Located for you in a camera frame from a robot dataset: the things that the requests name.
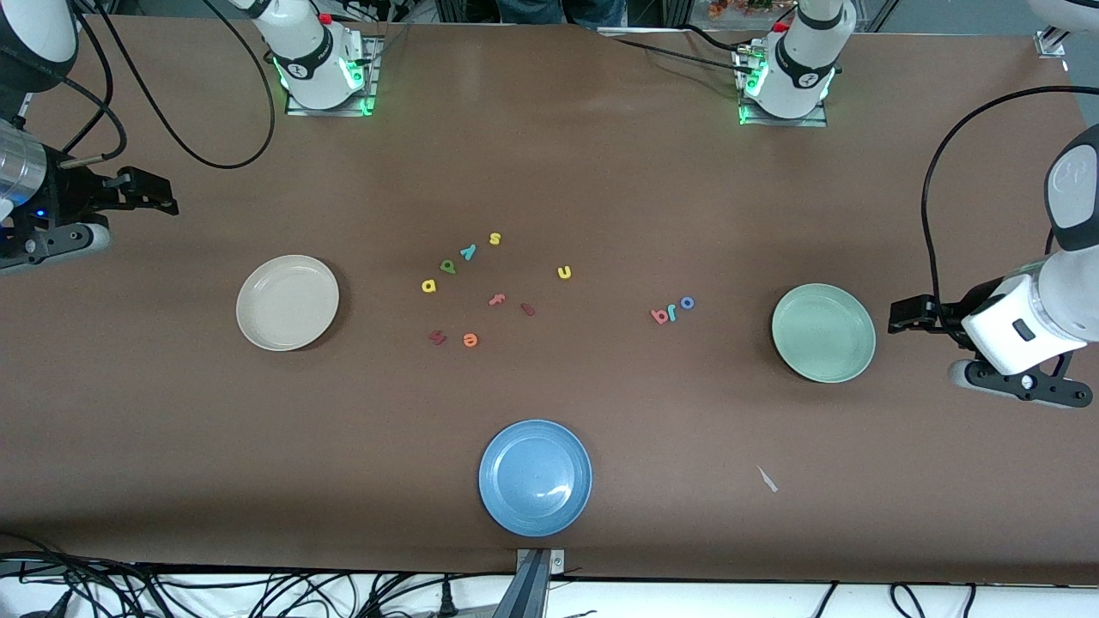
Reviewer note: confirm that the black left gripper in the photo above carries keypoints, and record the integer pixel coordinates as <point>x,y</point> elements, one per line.
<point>956,312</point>

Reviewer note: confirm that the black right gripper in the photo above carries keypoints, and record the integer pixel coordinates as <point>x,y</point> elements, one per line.
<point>69,190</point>

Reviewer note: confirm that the pink foam letter b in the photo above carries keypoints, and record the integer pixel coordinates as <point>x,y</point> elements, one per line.
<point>659,317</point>

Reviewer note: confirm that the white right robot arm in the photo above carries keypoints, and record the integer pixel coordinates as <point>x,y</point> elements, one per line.
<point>309,51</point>

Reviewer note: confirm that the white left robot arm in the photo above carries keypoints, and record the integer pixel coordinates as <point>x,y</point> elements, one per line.
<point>1073,283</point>

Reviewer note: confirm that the green plate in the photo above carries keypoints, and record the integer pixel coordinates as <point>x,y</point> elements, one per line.
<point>823,333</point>

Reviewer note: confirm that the beige plate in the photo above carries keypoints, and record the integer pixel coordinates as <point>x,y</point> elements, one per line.
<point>288,303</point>

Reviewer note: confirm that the white paper scrap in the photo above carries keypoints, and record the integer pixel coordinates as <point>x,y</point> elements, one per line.
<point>767,479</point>

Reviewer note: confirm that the brown table cover sheet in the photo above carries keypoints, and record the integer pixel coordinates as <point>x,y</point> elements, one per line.
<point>172,429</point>

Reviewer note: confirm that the orange patterned background object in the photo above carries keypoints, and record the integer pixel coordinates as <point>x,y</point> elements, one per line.
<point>738,7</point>

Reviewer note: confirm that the blue plate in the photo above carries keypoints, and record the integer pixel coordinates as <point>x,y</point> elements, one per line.
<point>535,478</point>

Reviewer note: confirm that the person in blue jeans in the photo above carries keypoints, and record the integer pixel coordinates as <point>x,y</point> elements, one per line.
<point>558,9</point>

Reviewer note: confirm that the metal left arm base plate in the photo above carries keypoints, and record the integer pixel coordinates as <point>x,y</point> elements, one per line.
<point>816,120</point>

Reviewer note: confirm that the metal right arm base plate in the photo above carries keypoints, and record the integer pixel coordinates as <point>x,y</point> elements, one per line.
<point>371,86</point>

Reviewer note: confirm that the aluminium frame corner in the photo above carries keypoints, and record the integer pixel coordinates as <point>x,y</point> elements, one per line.
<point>1049,41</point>

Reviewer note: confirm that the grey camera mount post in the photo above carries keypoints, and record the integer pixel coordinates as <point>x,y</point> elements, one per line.
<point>531,588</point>

